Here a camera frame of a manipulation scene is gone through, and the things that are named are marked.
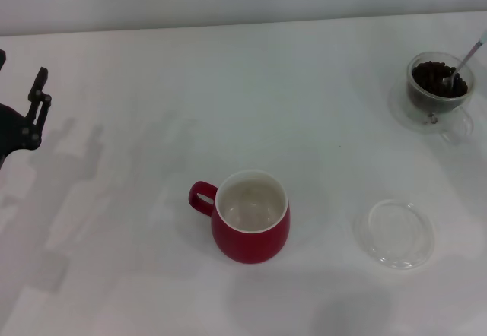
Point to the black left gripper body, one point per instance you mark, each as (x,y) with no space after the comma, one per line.
(13,130)

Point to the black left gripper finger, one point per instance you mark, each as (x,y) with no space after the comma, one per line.
(2,58)
(37,113)

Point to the red ceramic mug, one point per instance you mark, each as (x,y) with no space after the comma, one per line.
(247,245)

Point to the coffee bean pile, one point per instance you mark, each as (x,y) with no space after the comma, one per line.
(430,81)

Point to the stray coffee bean crumbs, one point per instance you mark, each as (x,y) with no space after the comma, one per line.
(431,117)

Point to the large clear glass saucer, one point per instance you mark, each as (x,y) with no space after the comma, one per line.
(397,109)

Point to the small clear glass saucer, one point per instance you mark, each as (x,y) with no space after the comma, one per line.
(411,252)

